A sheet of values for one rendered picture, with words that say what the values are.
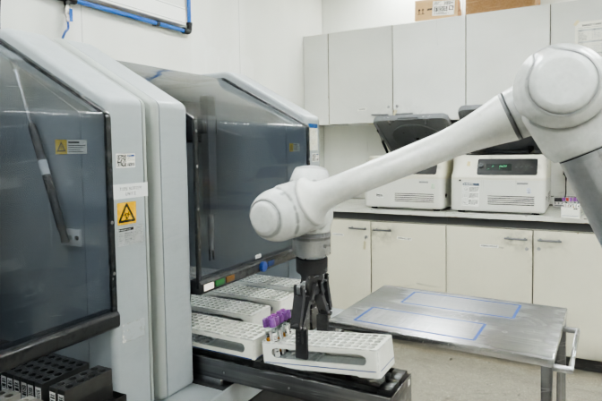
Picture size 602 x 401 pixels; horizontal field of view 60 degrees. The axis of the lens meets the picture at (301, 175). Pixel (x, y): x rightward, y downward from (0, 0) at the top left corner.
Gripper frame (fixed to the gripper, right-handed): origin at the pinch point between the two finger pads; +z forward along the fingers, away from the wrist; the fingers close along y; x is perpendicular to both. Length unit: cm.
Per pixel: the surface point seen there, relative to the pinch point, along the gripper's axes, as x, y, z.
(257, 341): 13.3, -3.5, 1.2
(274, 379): 6.6, -6.7, 8.1
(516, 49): -15, 258, -107
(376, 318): -2.5, 36.0, 4.8
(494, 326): -34, 44, 5
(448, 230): 21, 229, 9
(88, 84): 36, -32, -60
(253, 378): 12.7, -6.7, 8.9
